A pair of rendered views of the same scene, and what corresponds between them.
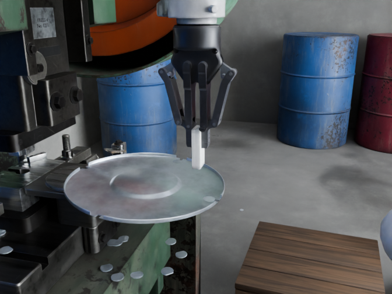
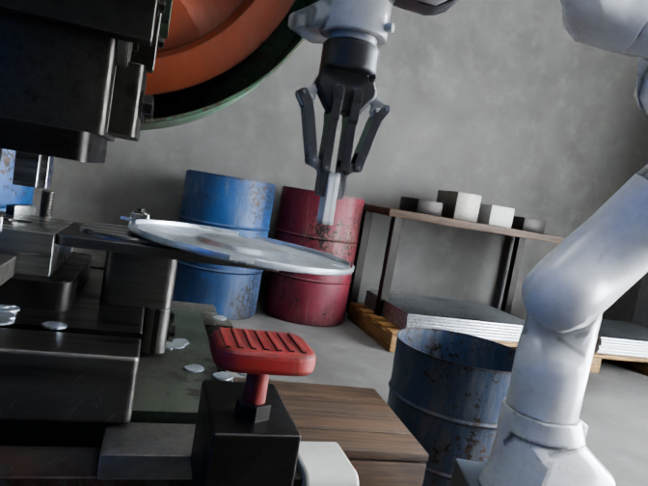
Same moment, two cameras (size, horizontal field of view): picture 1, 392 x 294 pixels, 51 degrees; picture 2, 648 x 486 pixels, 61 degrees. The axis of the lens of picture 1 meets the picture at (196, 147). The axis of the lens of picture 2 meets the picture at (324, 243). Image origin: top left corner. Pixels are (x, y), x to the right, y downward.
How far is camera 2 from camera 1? 45 cm
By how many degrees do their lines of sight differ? 35
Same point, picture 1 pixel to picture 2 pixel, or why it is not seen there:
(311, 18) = (216, 158)
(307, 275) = (327, 427)
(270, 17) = (164, 148)
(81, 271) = (160, 373)
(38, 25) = not seen: outside the picture
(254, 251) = not seen: hidden behind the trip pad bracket
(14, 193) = (40, 242)
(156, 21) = (189, 63)
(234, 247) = not seen: hidden behind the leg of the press
